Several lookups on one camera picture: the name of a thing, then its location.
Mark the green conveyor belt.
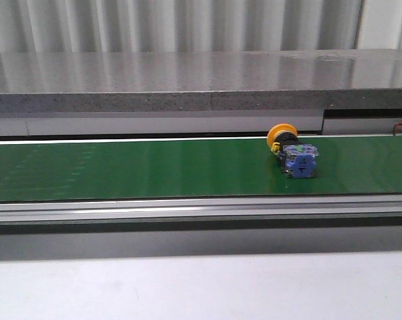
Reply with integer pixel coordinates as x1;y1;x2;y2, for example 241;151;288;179
0;135;402;202

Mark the grey stone counter slab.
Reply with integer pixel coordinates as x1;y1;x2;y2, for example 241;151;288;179
0;49;402;116

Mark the white pleated curtain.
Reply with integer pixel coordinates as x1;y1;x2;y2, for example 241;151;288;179
0;1;402;53

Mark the yellow push button switch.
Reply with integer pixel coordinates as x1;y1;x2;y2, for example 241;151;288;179
267;123;319;179

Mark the aluminium conveyor frame rail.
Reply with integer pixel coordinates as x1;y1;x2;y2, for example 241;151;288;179
0;194;402;224

